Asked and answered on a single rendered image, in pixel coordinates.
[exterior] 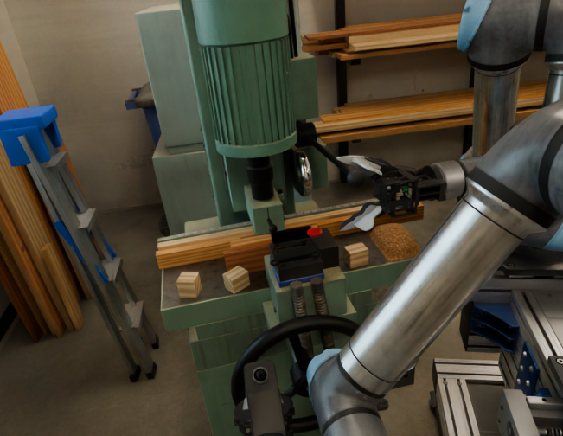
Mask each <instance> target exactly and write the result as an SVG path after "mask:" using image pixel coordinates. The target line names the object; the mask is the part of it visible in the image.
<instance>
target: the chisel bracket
mask: <svg viewBox="0 0 563 436"><path fill-rule="evenodd" d="M273 189H274V196H273V197H272V198H270V199H268V200H263V201H259V200H255V199H253V196H252V190H251V184H249V185H245V186H244V190H245V197H246V208H247V212H248V214H249V217H250V220H251V223H252V225H253V230H254V233H255V235H262V234H269V233H270V232H269V230H268V228H269V225H268V223H267V219H269V218H270V219H271V220H272V223H273V224H274V225H276V226H277V227H278V231H281V230H285V218H284V212H283V210H284V206H283V204H282V202H281V201H280V199H279V197H278V194H277V192H276V190H275V188H274V187H273Z"/></svg>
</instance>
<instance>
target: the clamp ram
mask: <svg viewBox="0 0 563 436"><path fill-rule="evenodd" d="M310 228H311V226H310V225H309V226H304V227H300V228H291V229H286V230H281V231H277V232H276V233H275V234H271V238H272V244H273V243H275V244H277V243H281V242H286V241H290V240H299V239H303V238H309V237H310V236H309V235H307V231H308V230H309V229H310Z"/></svg>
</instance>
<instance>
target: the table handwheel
mask: <svg viewBox="0 0 563 436"><path fill-rule="evenodd" d="M359 327H360V325H359V324H357V323H355V322H353V321H351V320H349V319H347V318H344V317H338V316H333V315H309V316H303V317H296V318H293V319H290V320H287V321H285V322H283V323H281V324H278V325H276V326H274V327H272V328H271V329H269V330H267V331H266V332H264V333H263V334H261V335H260V336H259V337H257V338H256V339H255V340H254V341H253V342H252V343H251V344H250V345H249V346H248V347H247V348H246V349H245V351H244V352H243V353H242V355H241V356H240V358H239V360H238V361H237V363H236V365H235V367H234V371H233V375H232V379H231V394H232V398H233V401H234V405H235V406H236V407H237V405H238V404H239V403H240V402H241V401H242V400H244V399H245V398H246V395H245V382H244V376H243V368H244V366H245V365H246V364H247V363H250V362H256V361H257V360H258V359H259V358H260V357H261V356H262V355H263V354H264V353H265V352H266V351H267V350H269V349H270V348H271V347H272V346H274V345H275V344H277V343H279V342H281V341H283V340H285V341H286V343H287V346H288V349H289V351H290V355H291V359H292V362H293V365H292V367H291V370H290V376H291V381H292V385H291V386H290V387H289V388H288V389H287V390H286V391H285V392H284V393H283V394H284V395H286V396H288V397H290V398H292V397H293V396H294V395H295V394H298V395H300V396H303V397H310V396H309V385H308V381H307V376H306V373H307V368H308V366H309V364H310V361H311V360H312V359H311V358H310V355H309V352H308V351H307V350H306V349H305V348H303V347H302V346H301V344H300V340H299V336H298V334H301V333H305V332H310V331H318V330H326V331H334V332H338V333H342V334H344V335H346V336H348V337H352V336H353V335H354V334H355V332H356V331H357V329H358V328H359ZM288 337H289V338H288ZM290 428H292V431H293V433H306V432H310V431H314V430H317V429H320V428H319V425H318V422H317V416H316V415H315V414H314V415H311V416H307V417H303V418H294V419H293V422H292V423H291V427H290Z"/></svg>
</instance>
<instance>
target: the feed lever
mask: <svg viewBox="0 0 563 436"><path fill-rule="evenodd" d="M296 129H297V142H296V144H295V146H296V147H297V148H303V147H308V146H314V147H315V148H316V149H317V150H318V151H320V152H321V153H322V154H323V155H324V156H325V157H327V158H328V159H329V160H330V161H331V162H332V163H333V164H334V165H335V166H337V167H338V168H339V169H340V170H341V171H343V172H344V173H345V174H346V175H347V182H348V184H349V185H350V186H351V187H353V188H360V187H361V186H363V185H364V184H365V182H366V181H367V176H366V173H365V172H364V171H363V170H361V169H358V168H356V169H350V168H349V167H348V165H346V164H344V163H341V162H339V161H337V160H336V159H337V157H336V156H334V155H333V154H332V153H331V152H329V151H328V150H327V149H325V148H324V147H323V146H322V145H320V144H319V143H318V142H317V132H316V127H315V126H314V124H313V123H312V122H308V123H302V122H301V120H297V121H296Z"/></svg>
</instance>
